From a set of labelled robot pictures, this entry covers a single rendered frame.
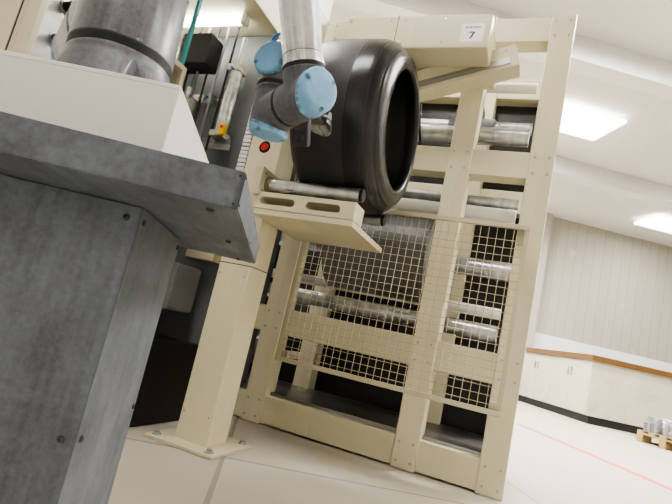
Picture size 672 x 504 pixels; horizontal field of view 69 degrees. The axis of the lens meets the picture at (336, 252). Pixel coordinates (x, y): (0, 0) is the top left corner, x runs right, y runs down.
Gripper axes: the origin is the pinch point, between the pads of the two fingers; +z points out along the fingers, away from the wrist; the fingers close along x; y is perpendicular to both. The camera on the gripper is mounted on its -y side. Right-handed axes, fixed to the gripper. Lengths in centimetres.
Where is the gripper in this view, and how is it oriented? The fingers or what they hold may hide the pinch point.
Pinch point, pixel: (325, 135)
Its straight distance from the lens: 147.3
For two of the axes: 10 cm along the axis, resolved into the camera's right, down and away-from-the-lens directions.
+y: 2.2, -9.6, 1.6
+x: -9.2, -1.5, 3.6
